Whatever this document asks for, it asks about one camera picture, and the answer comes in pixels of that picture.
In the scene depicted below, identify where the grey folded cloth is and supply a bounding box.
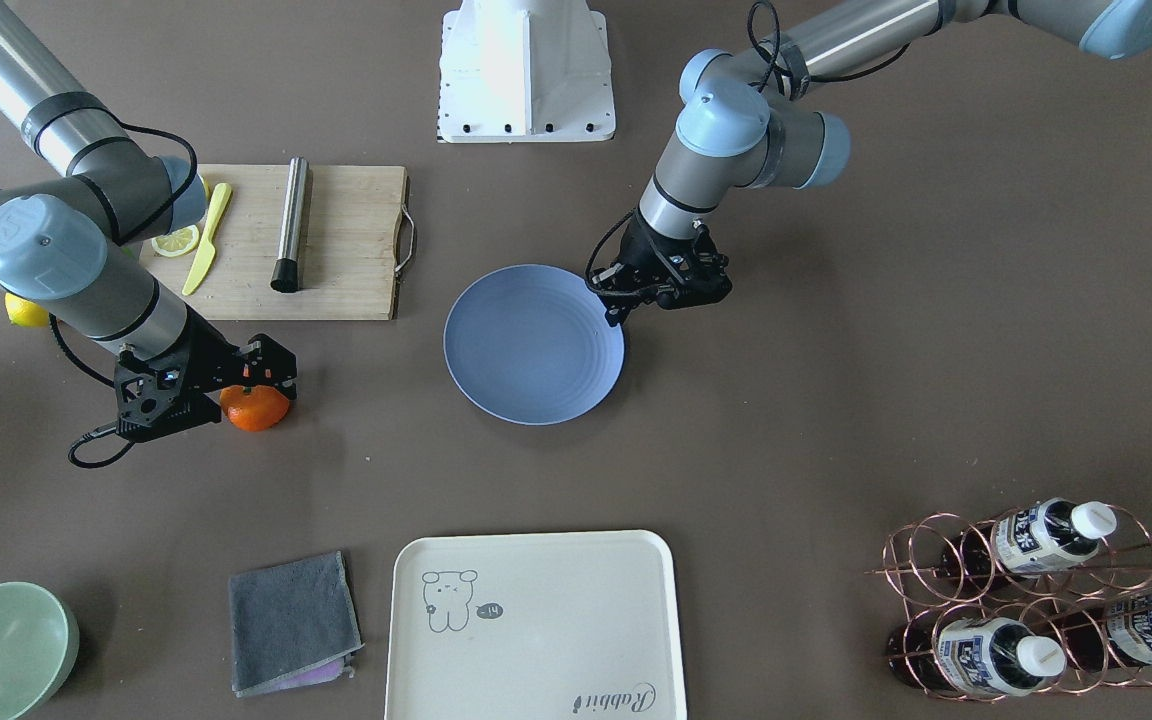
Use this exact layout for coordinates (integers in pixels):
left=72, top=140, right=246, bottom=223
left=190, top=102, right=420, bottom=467
left=228, top=550, right=364, bottom=698

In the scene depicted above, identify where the dark sauce bottle upper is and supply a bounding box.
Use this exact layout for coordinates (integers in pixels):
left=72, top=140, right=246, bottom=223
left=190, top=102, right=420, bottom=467
left=935, top=498, right=1117, bottom=591

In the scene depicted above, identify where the metal cylinder rod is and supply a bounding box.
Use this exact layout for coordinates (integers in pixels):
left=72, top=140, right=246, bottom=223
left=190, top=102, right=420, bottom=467
left=270, top=156, right=310, bottom=293

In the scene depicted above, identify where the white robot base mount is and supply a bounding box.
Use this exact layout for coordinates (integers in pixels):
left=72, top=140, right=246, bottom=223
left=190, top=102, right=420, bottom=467
left=435, top=1, right=617, bottom=143

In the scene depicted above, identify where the dark sauce bottle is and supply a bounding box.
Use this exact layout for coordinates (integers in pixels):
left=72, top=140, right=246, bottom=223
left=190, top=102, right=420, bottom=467
left=935, top=498, right=1117, bottom=591
left=886, top=617, right=1068, bottom=700
left=1056, top=592, right=1152, bottom=670

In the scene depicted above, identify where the yellow plastic knife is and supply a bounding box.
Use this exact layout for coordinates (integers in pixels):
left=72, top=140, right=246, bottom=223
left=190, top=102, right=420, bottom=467
left=182, top=182, right=233, bottom=296

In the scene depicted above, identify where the cream rabbit tray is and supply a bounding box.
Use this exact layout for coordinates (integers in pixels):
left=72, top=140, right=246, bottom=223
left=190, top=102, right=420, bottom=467
left=384, top=530, right=689, bottom=719

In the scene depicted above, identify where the whole yellow lemon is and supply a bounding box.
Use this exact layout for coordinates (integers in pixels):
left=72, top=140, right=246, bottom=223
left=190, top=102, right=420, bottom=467
left=3, top=291, right=51, bottom=328

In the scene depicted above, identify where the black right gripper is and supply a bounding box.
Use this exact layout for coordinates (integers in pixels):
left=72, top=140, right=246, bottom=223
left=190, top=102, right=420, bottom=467
left=115, top=318, right=298, bottom=444

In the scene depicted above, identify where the orange fruit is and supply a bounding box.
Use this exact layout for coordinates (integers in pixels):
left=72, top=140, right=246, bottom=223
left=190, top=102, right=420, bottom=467
left=219, top=386, right=291, bottom=432

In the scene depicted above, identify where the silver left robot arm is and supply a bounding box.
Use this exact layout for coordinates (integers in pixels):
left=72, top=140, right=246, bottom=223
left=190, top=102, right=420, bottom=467
left=585, top=1, right=1152, bottom=327

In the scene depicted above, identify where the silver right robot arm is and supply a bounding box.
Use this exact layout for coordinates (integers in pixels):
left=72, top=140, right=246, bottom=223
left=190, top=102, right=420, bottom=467
left=0, top=1, right=296, bottom=444

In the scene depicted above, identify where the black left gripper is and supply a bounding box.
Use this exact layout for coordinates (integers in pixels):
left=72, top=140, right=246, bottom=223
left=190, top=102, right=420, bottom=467
left=594, top=210, right=732, bottom=328

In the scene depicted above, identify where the green bowl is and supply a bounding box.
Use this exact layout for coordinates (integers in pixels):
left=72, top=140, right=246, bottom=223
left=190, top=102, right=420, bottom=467
left=0, top=582, right=81, bottom=719

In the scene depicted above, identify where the blue round plate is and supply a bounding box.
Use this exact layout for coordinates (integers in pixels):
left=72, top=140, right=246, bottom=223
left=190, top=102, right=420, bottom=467
left=444, top=264, right=626, bottom=427

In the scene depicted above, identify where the lemon slice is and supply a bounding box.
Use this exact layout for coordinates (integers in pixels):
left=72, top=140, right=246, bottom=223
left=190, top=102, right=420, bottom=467
left=150, top=225, right=200, bottom=258

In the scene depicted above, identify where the copper wire bottle rack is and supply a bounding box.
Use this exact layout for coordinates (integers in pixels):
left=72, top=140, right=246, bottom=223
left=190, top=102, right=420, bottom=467
left=879, top=511, right=1152, bottom=703

